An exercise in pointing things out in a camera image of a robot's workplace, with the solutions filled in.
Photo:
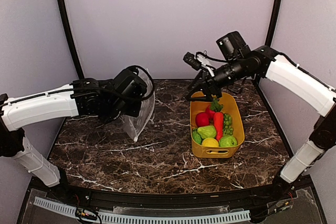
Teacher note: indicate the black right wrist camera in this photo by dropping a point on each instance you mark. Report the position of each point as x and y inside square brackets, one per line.
[233, 46]

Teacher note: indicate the white slotted cable duct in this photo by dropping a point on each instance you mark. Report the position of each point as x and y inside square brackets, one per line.
[145, 215]

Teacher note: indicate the black front rail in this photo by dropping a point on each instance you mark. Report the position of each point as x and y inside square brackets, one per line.
[94, 198]

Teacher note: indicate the green toy cucumber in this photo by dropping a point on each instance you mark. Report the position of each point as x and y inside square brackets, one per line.
[196, 137]

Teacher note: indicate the small right wrist webcam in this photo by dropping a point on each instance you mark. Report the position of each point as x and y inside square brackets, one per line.
[198, 62]

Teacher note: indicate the red toy apple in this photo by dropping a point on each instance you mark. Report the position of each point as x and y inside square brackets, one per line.
[202, 119]

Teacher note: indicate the red toy radish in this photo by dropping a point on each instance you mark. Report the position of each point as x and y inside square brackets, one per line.
[210, 112]

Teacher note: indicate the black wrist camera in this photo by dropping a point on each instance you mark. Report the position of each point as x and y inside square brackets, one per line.
[233, 46]
[129, 84]

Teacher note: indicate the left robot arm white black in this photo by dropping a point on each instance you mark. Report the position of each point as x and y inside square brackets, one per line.
[16, 113]

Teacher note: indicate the black right frame post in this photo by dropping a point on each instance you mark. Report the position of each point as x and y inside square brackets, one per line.
[273, 22]

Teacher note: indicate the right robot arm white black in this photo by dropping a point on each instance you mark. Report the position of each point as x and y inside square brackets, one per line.
[268, 63]

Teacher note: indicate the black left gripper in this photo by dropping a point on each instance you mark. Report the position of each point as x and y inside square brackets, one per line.
[135, 110]

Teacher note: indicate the yellow toy lemon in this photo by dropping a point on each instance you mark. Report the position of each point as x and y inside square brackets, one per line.
[210, 142]

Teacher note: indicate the black frame post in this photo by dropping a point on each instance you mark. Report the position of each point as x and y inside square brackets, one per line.
[273, 22]
[69, 38]

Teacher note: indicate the black left frame post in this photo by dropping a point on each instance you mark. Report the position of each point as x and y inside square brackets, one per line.
[69, 38]

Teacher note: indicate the orange toy carrot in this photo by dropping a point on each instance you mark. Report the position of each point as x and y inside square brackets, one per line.
[218, 124]

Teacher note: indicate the clear dotted zip top bag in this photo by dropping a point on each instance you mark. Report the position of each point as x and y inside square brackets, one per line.
[134, 126]

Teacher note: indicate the yellow plastic basket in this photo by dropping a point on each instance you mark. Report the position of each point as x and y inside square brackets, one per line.
[225, 104]

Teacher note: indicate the green toy grapes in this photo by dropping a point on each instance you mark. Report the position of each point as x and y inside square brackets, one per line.
[227, 124]

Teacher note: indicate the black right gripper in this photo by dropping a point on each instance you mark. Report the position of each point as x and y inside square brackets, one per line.
[192, 89]

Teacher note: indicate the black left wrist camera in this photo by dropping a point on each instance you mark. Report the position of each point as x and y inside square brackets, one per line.
[129, 84]

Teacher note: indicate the green toy guava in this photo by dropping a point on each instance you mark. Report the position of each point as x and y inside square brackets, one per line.
[228, 141]

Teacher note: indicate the green toy chayote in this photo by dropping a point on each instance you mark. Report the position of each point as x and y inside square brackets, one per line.
[207, 131]

